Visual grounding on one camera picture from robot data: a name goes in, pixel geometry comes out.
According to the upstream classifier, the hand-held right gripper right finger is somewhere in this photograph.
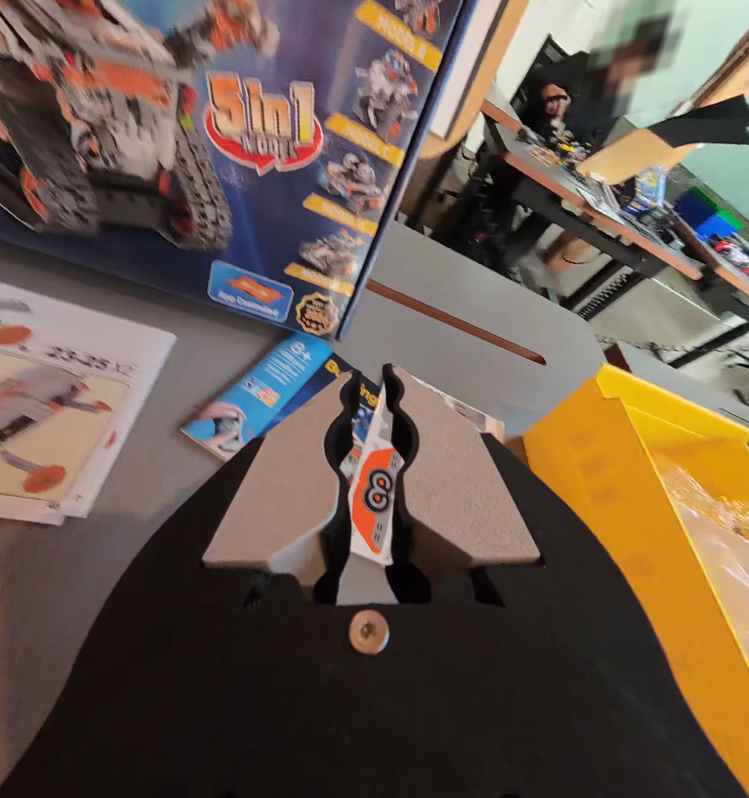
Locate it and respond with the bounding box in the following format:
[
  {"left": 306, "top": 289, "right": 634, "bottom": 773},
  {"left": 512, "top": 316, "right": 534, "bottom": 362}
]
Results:
[{"left": 382, "top": 365, "right": 542, "bottom": 604}]

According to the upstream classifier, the blue instruction booklet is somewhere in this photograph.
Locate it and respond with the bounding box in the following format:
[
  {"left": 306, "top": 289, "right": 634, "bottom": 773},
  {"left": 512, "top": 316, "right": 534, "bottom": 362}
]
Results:
[{"left": 180, "top": 332, "right": 382, "bottom": 484}]

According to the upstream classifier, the cluttered worktable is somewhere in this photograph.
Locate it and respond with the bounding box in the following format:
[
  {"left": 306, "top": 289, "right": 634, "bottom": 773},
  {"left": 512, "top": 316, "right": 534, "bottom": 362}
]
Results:
[{"left": 480, "top": 100, "right": 749, "bottom": 350}]

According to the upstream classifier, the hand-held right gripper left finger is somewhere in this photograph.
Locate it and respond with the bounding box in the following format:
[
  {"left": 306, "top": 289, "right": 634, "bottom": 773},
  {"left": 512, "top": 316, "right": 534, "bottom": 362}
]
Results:
[{"left": 203, "top": 368, "right": 363, "bottom": 604}]

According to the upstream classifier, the open instruction booklet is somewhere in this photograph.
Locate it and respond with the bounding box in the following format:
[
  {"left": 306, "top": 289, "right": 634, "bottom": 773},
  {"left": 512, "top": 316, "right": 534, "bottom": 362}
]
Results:
[{"left": 0, "top": 274, "right": 177, "bottom": 526}]

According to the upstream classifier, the blue robot kit box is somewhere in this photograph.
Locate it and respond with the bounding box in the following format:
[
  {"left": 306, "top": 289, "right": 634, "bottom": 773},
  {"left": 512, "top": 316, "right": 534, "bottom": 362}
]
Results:
[{"left": 0, "top": 0, "right": 481, "bottom": 340}]

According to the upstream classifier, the yellow plastic bin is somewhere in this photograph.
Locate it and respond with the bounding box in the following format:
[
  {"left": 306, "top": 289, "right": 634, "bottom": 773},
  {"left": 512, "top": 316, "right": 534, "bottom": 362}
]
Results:
[{"left": 523, "top": 363, "right": 749, "bottom": 798}]

